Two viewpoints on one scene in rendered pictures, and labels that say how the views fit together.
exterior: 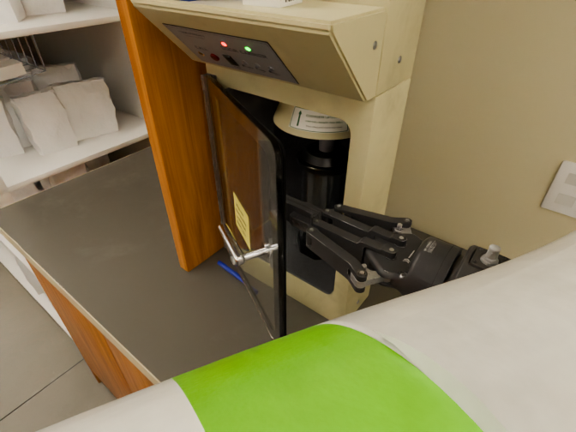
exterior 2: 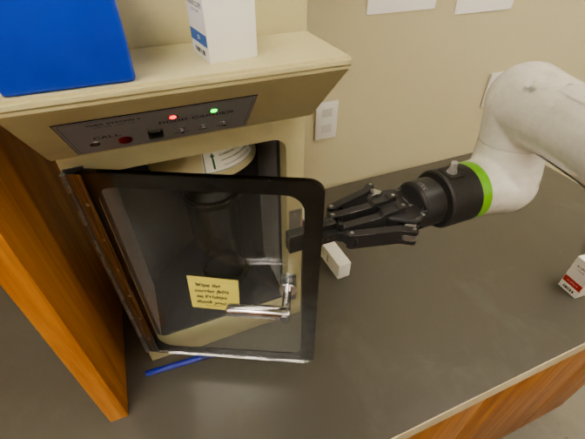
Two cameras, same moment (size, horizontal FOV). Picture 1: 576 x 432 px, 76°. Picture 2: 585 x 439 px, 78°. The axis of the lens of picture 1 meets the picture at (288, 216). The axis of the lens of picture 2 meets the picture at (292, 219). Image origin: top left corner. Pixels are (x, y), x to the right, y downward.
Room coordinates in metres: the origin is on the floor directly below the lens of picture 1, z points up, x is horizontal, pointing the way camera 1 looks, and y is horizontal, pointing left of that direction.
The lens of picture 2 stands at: (0.23, 0.33, 1.62)
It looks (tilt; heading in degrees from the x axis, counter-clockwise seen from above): 40 degrees down; 300
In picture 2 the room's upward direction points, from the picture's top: straight up
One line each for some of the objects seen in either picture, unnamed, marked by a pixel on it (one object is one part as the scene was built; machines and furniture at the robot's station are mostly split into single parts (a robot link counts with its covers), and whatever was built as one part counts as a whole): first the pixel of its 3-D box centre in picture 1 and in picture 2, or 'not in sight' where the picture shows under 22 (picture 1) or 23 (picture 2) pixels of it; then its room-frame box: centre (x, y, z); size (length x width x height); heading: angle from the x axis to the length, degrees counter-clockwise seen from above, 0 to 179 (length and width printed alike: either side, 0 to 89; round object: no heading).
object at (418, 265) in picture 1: (408, 263); (405, 207); (0.30, -0.13, 1.28); 0.09 x 0.08 x 0.07; 52
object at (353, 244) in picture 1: (350, 244); (371, 223); (0.33, -0.07, 1.28); 0.11 x 0.01 x 0.04; 53
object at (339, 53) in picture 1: (249, 45); (191, 107); (0.51, 0.05, 1.46); 0.32 x 0.12 x 0.10; 52
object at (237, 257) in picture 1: (242, 241); (261, 301); (0.43, 0.07, 1.20); 0.10 x 0.05 x 0.03; 25
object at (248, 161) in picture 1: (244, 215); (217, 287); (0.51, 0.07, 1.19); 0.30 x 0.01 x 0.40; 25
